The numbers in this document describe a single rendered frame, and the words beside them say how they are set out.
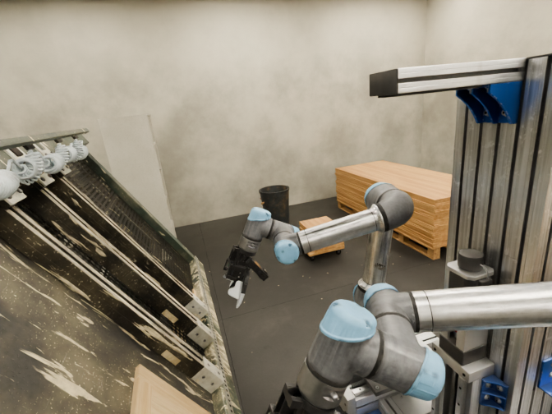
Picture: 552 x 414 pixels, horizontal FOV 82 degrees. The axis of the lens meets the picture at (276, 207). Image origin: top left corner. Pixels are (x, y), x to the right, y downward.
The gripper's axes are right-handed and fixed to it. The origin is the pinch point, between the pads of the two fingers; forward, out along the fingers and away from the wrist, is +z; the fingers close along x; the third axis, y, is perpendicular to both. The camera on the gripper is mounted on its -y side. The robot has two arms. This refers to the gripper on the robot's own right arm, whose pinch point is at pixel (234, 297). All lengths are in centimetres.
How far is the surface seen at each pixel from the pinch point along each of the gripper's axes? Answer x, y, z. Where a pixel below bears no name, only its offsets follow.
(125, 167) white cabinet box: -347, 79, 29
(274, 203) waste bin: -375, -146, 19
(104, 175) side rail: -131, 70, -2
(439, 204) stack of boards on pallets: -176, -262, -68
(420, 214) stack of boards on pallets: -197, -264, -50
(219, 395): 0.9, -8.4, 42.7
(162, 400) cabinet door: 19.6, 17.9, 28.1
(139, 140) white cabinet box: -347, 72, -10
